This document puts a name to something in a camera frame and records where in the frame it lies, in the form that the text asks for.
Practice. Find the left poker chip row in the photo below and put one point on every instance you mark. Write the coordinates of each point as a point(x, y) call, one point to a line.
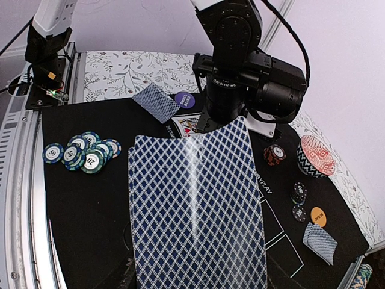
point(362, 277)

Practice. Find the aluminium poker chip case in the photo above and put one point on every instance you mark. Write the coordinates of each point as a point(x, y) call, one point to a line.
point(353, 268)

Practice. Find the purple small blind button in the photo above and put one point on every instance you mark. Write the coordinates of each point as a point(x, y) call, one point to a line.
point(185, 100)

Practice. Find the blue green chip stack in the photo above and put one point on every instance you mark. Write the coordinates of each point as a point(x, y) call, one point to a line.
point(90, 153)

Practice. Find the queen face up card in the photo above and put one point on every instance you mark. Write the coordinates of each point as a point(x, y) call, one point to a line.
point(186, 124)

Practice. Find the blue white poker chip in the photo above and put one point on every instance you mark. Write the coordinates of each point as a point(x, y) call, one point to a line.
point(52, 153)

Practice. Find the black poker mat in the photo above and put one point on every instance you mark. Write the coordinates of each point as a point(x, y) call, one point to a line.
point(89, 213)

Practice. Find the patterned small bowl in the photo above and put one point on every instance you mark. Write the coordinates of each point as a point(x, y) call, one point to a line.
point(313, 158)

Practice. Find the black 100 poker chip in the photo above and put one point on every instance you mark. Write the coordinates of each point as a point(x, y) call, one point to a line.
point(299, 193)

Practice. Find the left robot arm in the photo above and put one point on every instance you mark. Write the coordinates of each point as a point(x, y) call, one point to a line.
point(241, 79)

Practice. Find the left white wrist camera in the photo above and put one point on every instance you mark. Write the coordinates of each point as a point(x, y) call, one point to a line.
point(262, 128)

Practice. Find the left aluminium frame post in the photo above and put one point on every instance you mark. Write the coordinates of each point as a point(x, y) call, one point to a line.
point(271, 24)

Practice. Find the black poker chip stack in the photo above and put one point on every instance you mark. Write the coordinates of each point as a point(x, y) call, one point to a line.
point(299, 213)

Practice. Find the blue playing card deck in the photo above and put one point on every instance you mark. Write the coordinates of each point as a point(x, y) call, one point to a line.
point(195, 211)

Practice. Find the red poker chip stack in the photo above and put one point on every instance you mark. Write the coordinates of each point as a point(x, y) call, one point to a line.
point(274, 154)

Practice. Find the dealt blue card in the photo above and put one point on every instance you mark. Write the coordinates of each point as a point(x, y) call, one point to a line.
point(160, 105)
point(320, 242)

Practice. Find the orange big blind button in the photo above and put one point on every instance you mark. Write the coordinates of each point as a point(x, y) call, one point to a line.
point(318, 216)

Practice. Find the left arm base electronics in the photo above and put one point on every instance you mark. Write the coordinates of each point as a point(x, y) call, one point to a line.
point(42, 55)

